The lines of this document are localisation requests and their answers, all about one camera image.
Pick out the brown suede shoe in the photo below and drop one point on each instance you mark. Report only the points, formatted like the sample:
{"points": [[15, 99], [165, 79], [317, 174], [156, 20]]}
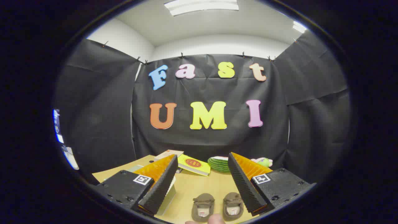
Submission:
{"points": [[232, 199], [202, 200]]}

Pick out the pink and green plush toy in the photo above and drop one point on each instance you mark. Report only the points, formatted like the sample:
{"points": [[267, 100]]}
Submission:
{"points": [[264, 161]]}

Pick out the blue printed poster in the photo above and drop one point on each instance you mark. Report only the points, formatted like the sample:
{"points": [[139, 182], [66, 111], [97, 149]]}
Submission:
{"points": [[57, 124]]}

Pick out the pale fabric storage box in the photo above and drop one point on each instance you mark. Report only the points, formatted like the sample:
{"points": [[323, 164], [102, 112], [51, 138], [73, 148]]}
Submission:
{"points": [[168, 194]]}

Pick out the watermelon slice plush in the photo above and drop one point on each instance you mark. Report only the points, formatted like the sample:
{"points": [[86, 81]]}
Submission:
{"points": [[219, 165]]}

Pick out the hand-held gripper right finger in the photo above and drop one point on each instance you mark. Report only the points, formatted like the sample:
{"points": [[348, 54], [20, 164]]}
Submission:
{"points": [[244, 186]]}

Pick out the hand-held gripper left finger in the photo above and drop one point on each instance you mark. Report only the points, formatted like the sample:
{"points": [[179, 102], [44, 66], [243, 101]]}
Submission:
{"points": [[161, 186]]}

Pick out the beige paperback book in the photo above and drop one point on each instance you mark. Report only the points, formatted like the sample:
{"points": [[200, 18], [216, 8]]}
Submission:
{"points": [[168, 154]]}

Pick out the white side table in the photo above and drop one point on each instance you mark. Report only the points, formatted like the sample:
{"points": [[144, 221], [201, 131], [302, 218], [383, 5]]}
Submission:
{"points": [[71, 158]]}

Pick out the black backdrop cloth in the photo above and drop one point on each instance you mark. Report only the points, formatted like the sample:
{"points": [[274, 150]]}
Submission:
{"points": [[211, 140]]}

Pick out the yellow book with red circle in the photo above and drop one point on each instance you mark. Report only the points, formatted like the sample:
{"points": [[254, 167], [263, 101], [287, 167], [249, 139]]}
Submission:
{"points": [[192, 164]]}

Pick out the ceiling light panel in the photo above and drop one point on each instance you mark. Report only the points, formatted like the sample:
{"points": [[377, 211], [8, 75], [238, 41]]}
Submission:
{"points": [[299, 27], [202, 5]]}

